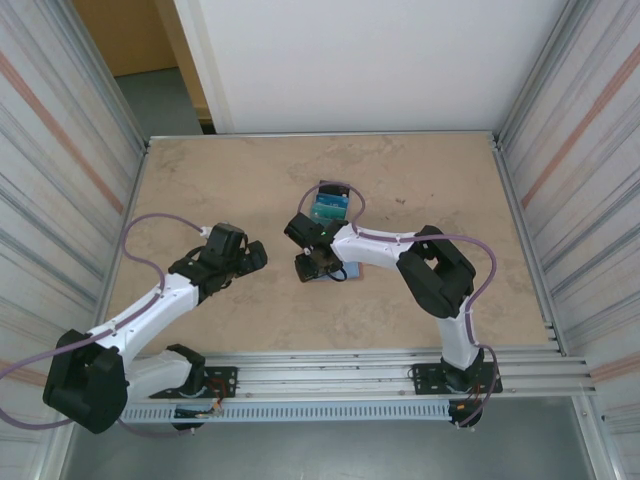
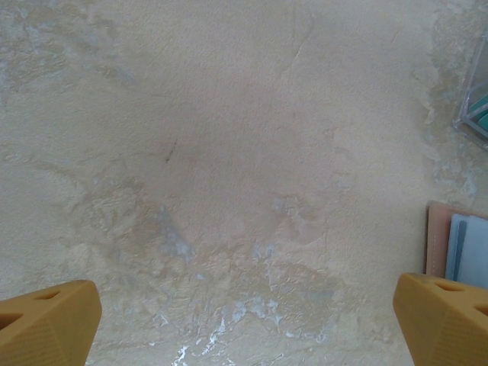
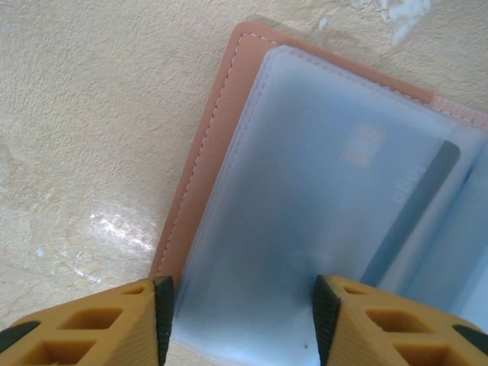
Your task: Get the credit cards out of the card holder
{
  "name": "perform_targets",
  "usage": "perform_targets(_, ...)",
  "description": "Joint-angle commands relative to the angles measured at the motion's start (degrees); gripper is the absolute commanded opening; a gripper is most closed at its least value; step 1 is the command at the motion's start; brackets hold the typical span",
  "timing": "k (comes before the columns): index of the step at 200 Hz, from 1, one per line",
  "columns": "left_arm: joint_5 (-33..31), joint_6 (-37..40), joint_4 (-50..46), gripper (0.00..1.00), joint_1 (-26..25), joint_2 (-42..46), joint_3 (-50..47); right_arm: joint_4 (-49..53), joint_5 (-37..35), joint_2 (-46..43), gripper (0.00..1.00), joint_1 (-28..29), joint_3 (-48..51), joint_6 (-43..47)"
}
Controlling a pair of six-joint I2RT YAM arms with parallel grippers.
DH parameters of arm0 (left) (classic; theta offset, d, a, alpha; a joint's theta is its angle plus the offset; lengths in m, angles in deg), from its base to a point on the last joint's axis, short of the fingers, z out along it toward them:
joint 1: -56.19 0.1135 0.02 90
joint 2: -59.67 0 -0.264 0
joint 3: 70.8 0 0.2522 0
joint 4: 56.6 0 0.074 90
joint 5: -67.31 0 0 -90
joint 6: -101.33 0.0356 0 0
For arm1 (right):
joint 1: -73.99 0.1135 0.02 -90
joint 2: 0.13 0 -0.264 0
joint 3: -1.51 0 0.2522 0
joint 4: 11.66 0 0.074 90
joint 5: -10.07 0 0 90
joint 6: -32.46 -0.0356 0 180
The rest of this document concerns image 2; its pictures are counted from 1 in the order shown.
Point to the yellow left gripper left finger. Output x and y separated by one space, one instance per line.
38 328

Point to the teal and black box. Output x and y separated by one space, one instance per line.
463 122

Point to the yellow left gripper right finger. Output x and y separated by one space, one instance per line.
446 328

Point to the teal credit card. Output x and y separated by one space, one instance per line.
482 118

